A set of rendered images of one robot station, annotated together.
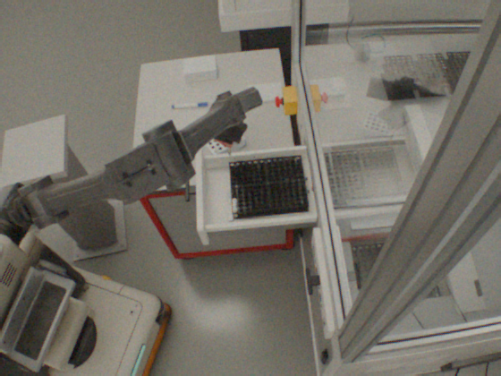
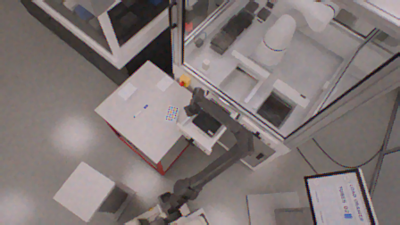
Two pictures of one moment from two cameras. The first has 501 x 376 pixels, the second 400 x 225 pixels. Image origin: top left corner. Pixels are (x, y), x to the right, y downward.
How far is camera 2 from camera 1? 0.86 m
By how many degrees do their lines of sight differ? 26
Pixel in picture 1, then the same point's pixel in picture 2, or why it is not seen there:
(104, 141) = (69, 160)
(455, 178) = (380, 87)
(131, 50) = (28, 106)
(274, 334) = not seen: hidden behind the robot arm
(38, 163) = (96, 192)
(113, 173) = (245, 149)
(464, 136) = (385, 80)
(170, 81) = (119, 107)
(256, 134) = (179, 102)
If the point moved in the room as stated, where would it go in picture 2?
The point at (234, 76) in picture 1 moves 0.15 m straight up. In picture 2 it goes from (144, 85) to (141, 75)
